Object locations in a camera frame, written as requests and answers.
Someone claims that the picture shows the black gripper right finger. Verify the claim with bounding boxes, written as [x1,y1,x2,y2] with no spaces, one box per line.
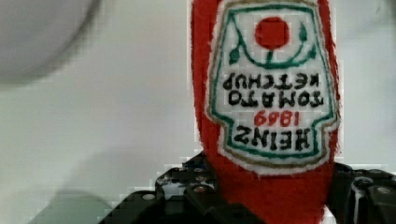
[326,162,396,224]

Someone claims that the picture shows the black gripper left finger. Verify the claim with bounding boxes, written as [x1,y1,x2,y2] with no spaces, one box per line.
[98,152,265,224]

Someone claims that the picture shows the red plush ketchup bottle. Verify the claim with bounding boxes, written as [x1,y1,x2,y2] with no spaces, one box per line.
[191,0,339,224]

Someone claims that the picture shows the round grey plate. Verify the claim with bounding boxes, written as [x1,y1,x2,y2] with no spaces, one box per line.
[0,0,100,83]

